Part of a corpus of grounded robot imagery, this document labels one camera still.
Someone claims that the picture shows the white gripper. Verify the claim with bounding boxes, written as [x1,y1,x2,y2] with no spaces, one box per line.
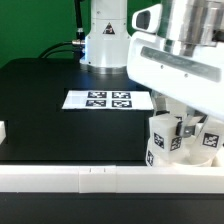
[127,3,224,138]

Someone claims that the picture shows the white round stool seat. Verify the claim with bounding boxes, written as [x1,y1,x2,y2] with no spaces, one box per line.
[145,141,224,167]

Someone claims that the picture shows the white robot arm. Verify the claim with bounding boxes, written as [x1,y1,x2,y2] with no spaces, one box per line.
[80,0,224,122]

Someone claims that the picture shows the white paper with tags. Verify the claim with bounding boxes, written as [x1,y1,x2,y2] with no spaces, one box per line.
[62,90,153,110]

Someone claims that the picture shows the white left fence block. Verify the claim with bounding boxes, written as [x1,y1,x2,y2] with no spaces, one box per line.
[0,121,6,144]

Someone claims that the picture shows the black cable bundle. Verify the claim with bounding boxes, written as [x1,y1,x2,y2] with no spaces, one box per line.
[38,39,86,60]

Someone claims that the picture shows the white front fence wall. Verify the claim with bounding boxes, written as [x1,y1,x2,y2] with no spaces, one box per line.
[0,165,224,194]

